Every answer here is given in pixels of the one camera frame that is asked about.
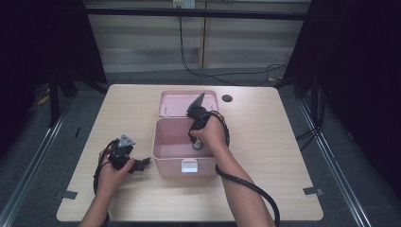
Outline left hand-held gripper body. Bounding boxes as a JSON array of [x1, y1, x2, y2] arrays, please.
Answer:
[[108, 134, 136, 171]]

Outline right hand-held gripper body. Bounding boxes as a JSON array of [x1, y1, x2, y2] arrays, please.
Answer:
[[185, 92, 212, 131]]

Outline pink plastic storage box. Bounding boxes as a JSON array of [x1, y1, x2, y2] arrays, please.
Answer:
[[151, 89, 220, 178]]

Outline person's right hand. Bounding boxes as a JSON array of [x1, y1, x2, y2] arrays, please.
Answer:
[[189, 115, 227, 155]]

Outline person's left hand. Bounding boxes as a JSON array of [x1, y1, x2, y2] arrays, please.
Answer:
[[96, 148, 136, 193]]

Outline grey tape piece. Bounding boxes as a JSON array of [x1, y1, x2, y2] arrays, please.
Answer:
[[302, 186, 324, 197], [60, 189, 78, 201]]

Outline black upright stand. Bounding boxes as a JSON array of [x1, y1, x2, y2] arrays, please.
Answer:
[[48, 72, 61, 128]]

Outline black curtain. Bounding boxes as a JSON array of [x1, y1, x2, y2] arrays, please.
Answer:
[[0, 0, 107, 152], [283, 0, 401, 197]]

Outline black cable on floor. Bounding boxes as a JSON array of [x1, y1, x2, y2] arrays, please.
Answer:
[[179, 17, 288, 87]]

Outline metal floor rail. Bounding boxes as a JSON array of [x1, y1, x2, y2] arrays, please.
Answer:
[[0, 103, 74, 227], [296, 97, 375, 227]]

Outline black horizontal frame bar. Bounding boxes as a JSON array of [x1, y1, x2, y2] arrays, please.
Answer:
[[84, 8, 311, 22]]

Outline white wall power outlet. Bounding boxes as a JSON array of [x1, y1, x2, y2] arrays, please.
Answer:
[[172, 0, 197, 9]]

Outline thin black floor cables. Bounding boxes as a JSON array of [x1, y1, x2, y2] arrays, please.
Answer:
[[295, 126, 320, 151]]

